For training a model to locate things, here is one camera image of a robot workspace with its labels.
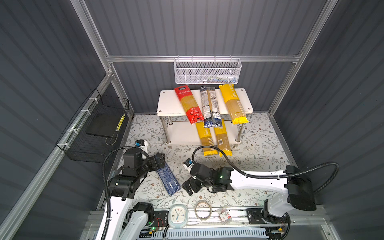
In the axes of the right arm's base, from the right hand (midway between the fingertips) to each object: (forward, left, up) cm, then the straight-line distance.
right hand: (189, 182), depth 75 cm
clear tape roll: (-13, -10, -10) cm, 19 cm away
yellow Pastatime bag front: (+28, -10, -2) cm, 29 cm away
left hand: (+8, +16, +11) cm, 21 cm away
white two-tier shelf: (+39, +10, -6) cm, 41 cm away
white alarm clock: (-14, +5, -7) cm, 17 cm away
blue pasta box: (+3, +11, -7) cm, 14 cm away
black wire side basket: (+15, +48, +19) cm, 54 cm away
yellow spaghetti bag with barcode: (+26, -20, -1) cm, 33 cm away
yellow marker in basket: (+25, +36, +18) cm, 48 cm away
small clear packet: (-13, -17, -8) cm, 23 cm away
